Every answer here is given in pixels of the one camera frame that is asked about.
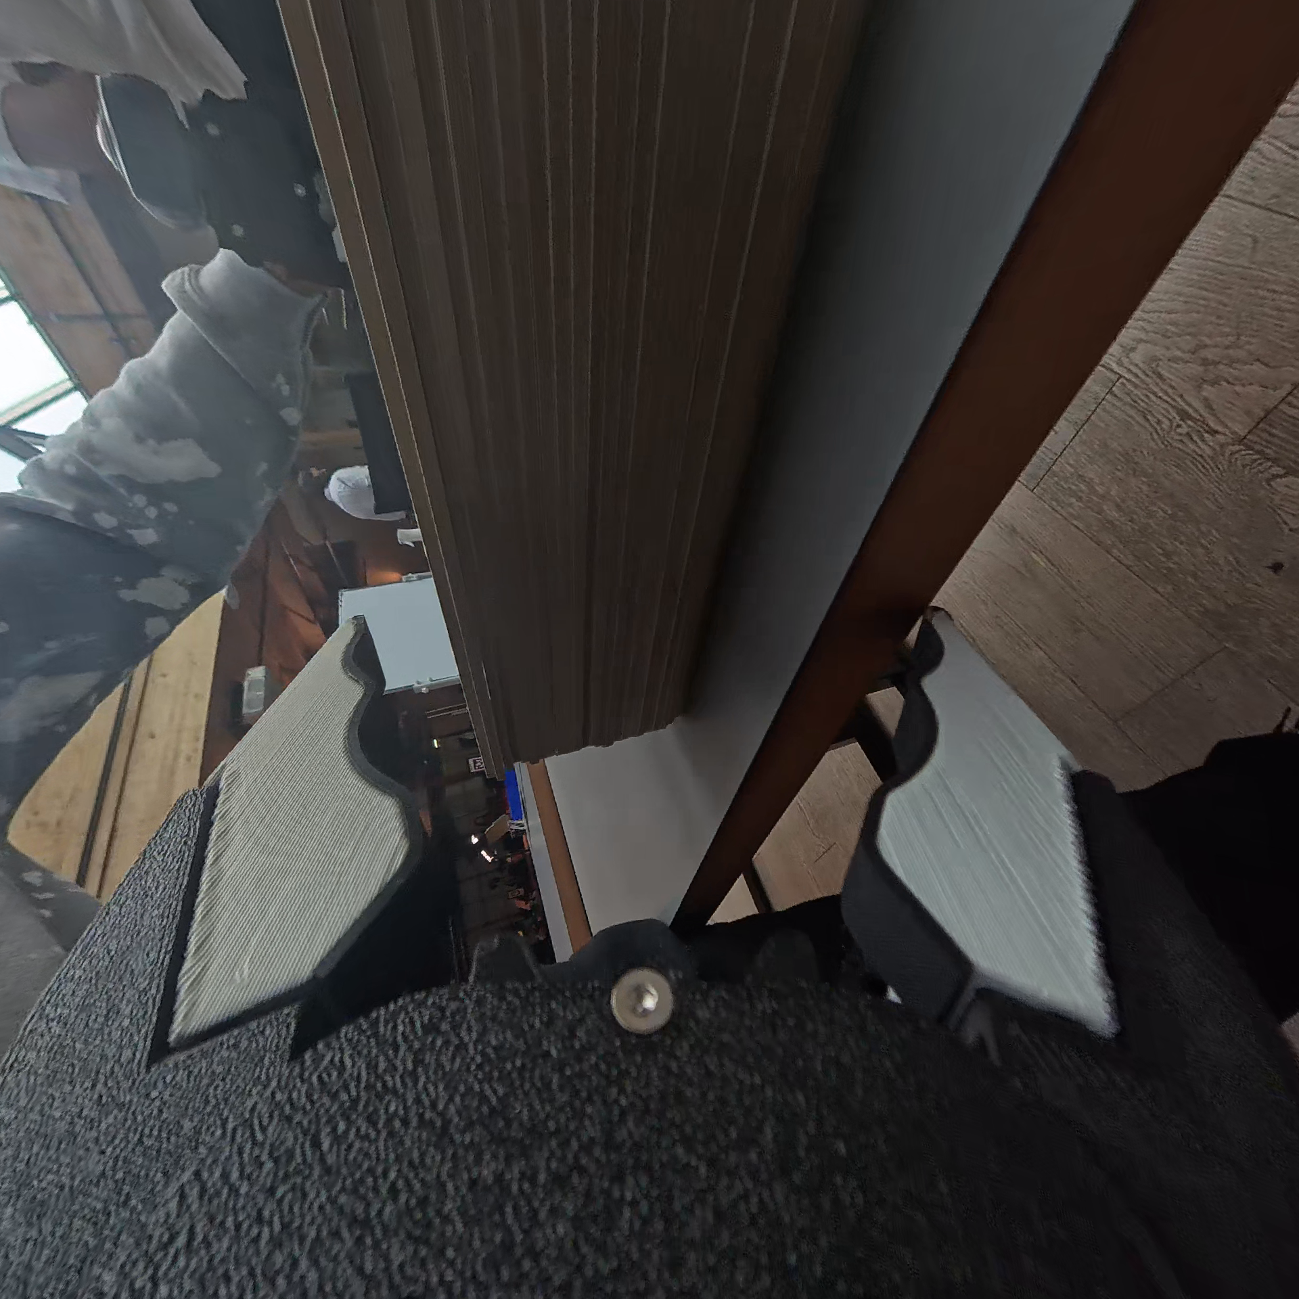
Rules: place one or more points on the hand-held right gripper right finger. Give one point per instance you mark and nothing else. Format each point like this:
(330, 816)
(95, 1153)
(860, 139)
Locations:
(995, 872)

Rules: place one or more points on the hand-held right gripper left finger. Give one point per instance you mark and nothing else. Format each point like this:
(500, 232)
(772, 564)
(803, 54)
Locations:
(294, 862)

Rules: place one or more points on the stack of white panels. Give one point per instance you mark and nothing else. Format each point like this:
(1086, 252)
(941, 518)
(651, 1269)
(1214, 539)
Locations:
(588, 354)

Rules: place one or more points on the person's left forearm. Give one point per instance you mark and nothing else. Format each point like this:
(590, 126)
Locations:
(183, 425)

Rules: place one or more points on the grey desk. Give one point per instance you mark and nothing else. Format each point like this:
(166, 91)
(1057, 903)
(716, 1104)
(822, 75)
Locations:
(893, 253)

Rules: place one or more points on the blue bin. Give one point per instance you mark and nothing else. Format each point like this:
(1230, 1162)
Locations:
(515, 791)

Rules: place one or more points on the grey panel with dark rim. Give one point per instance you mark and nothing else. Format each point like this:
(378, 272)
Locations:
(406, 634)

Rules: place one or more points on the dark flat screen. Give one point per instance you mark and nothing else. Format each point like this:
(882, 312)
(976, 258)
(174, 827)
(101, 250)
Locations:
(381, 446)

